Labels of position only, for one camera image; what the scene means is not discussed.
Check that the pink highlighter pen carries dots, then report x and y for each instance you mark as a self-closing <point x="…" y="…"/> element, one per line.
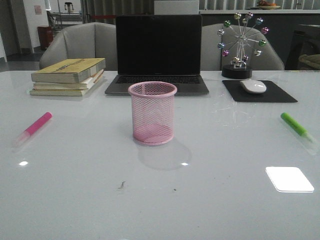
<point x="31" y="130"/>

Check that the green highlighter pen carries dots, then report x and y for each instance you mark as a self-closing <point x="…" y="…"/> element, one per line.
<point x="297" y="127"/>

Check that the pink mesh pen holder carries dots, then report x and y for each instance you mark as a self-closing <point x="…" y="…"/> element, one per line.
<point x="152" y="104"/>

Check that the grey open laptop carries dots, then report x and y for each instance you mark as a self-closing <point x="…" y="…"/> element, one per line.
<point x="163" y="48"/>

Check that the middle cream book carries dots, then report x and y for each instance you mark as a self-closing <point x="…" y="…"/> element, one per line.
<point x="86" y="84"/>

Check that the ferris wheel desk ornament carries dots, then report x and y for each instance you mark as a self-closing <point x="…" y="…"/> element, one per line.
<point x="241" y="38"/>

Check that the grey right chair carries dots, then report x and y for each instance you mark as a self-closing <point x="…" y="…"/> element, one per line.
<point x="211" y="59"/>

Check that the grey chair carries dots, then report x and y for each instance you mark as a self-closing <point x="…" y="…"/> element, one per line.
<point x="88" y="40"/>
<point x="211" y="59"/>

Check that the white computer mouse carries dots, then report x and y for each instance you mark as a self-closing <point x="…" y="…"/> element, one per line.
<point x="253" y="86"/>

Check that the grey left chair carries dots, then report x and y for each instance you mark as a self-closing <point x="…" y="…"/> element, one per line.
<point x="88" y="40"/>

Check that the top yellow book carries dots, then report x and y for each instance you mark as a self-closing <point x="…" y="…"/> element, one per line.
<point x="73" y="70"/>

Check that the black mouse pad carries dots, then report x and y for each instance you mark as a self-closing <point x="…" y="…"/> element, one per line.
<point x="273" y="93"/>

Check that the bottom pale book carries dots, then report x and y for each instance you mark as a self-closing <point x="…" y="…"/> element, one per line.
<point x="61" y="93"/>

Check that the red trash bin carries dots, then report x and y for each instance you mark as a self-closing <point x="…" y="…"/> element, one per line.
<point x="45" y="35"/>

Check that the fruit bowl on counter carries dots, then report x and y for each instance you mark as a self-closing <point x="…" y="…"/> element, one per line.
<point x="266" y="5"/>

